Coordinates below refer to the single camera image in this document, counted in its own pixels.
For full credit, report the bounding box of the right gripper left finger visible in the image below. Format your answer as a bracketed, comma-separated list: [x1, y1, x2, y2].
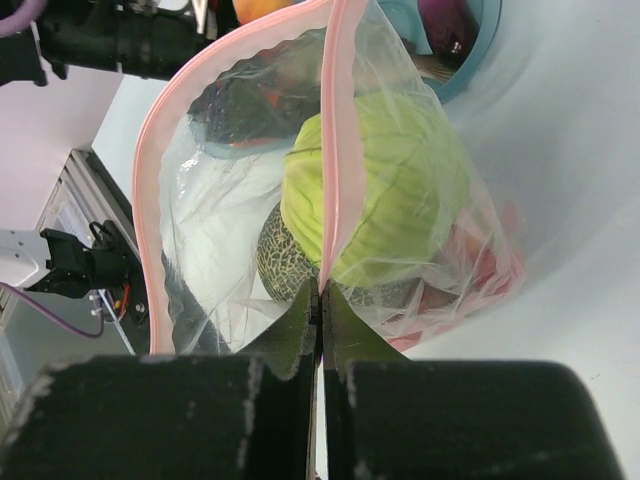
[240, 278, 320, 479]

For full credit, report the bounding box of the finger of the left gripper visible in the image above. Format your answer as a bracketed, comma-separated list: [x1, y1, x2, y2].
[187, 78, 310, 143]

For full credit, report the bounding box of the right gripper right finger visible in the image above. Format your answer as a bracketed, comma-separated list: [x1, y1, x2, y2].
[321, 284, 408, 479]

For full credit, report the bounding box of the clear zip top bag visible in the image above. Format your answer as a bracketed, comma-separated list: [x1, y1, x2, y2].
[132, 1, 499, 353]

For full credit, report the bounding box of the green striped melon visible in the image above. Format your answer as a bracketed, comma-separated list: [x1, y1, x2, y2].
[256, 203, 420, 308]

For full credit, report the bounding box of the red cherry tomato bunch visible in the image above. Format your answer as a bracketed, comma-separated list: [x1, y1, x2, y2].
[384, 200, 526, 352]

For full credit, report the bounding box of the green cabbage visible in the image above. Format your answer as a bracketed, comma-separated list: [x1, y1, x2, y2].
[280, 93, 472, 287]

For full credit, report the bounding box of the orange peach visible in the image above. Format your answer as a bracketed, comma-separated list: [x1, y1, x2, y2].
[232, 0, 296, 25]

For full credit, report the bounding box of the teal plastic tray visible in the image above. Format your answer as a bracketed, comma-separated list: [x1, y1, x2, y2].
[187, 0, 504, 161]

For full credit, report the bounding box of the grey fish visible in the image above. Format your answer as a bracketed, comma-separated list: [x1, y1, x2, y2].
[411, 53, 457, 84]

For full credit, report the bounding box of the purple eggplant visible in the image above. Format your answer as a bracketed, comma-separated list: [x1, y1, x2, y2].
[417, 0, 479, 57]

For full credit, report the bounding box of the aluminium rail front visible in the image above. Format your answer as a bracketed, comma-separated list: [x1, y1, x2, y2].
[36, 149, 138, 253]

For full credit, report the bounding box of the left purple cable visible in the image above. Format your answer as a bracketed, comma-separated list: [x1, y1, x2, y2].
[0, 0, 106, 339]

